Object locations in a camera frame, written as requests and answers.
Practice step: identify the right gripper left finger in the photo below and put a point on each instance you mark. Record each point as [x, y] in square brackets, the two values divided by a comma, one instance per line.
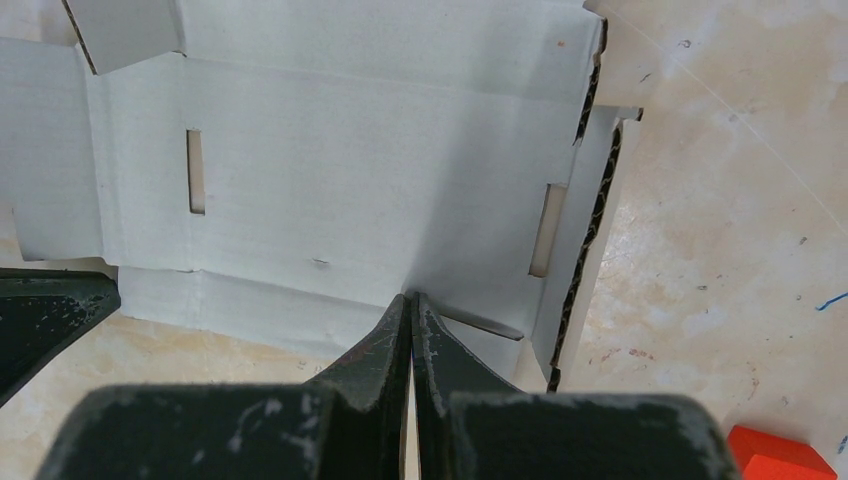
[347, 422]

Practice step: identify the small red block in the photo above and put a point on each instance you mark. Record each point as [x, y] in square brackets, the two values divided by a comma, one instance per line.
[763, 456]

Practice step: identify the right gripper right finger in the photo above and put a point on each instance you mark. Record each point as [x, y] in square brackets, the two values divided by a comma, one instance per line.
[473, 424]

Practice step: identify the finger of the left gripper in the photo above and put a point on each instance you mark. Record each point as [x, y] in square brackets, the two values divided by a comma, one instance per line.
[42, 313]

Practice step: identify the white cardboard box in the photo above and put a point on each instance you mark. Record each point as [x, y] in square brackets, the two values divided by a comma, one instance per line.
[280, 170]

